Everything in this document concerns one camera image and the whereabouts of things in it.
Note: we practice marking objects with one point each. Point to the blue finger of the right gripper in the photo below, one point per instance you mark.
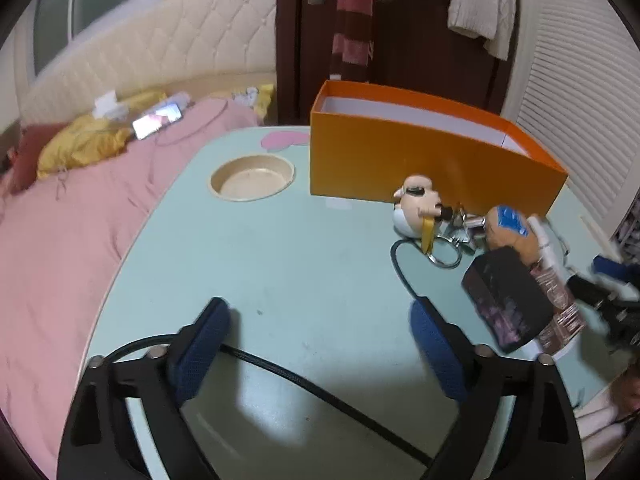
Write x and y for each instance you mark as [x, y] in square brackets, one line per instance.
[622, 272]

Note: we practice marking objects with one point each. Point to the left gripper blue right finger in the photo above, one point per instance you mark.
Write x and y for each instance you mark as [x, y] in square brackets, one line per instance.
[437, 351]

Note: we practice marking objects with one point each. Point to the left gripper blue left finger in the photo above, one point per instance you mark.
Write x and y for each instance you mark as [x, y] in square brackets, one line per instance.
[194, 347]

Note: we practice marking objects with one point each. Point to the brown card box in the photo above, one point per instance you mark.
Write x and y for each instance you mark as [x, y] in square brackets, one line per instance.
[567, 321]

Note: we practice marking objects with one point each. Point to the white cosmetic tube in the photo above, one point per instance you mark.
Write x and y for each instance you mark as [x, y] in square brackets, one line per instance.
[553, 249]

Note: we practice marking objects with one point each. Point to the cartoon figure keychain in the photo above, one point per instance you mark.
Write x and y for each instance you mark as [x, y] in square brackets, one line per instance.
[417, 210]

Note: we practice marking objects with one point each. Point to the beige round cup holder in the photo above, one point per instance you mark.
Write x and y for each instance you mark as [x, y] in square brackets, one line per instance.
[251, 177]

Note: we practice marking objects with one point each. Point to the pink bed blanket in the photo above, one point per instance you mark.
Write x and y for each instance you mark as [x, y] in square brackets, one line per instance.
[62, 242]

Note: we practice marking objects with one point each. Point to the white slatted radiator cover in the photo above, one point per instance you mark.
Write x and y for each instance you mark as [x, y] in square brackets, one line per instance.
[574, 87]

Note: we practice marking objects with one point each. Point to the lit smartphone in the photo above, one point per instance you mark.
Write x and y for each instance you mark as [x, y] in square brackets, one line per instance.
[156, 120]

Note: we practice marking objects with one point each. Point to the yellow pillow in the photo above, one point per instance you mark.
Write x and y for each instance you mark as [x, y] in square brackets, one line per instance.
[94, 137]

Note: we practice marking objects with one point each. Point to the orange cardboard box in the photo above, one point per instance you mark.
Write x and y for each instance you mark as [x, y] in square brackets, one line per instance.
[365, 139]

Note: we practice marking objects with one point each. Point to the cream tufted headboard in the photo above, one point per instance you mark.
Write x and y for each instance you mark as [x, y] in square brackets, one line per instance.
[225, 41]

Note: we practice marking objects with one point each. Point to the dark brown door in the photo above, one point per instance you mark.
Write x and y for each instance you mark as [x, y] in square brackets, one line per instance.
[413, 49]

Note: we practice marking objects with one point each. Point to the red pink striped scarf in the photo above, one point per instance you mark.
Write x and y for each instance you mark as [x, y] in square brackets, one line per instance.
[352, 45]

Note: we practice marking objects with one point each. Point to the metal key ring cluster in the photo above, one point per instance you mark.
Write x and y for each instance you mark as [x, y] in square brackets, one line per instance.
[464, 233]

